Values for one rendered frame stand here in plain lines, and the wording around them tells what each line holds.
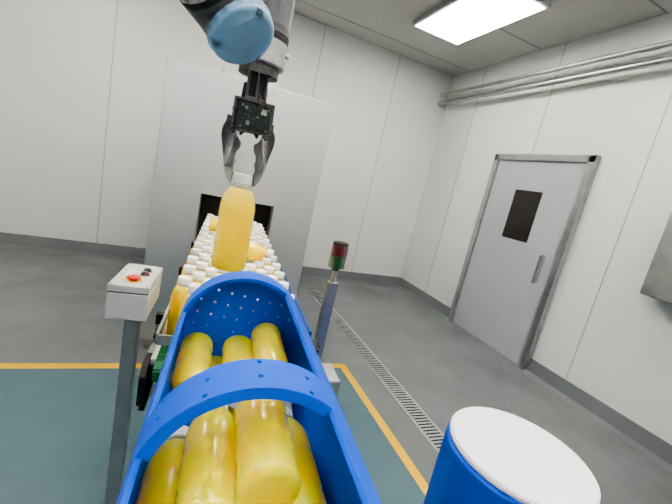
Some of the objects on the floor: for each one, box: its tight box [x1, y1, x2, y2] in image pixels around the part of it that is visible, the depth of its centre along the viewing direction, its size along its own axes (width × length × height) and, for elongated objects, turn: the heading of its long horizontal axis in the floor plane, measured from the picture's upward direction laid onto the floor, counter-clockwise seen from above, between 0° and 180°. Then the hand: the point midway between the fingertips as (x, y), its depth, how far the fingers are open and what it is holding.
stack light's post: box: [314, 280, 338, 361], centre depth 151 cm, size 4×4×110 cm
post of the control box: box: [104, 320, 141, 504], centre depth 116 cm, size 4×4×100 cm
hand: (242, 177), depth 72 cm, fingers closed on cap, 4 cm apart
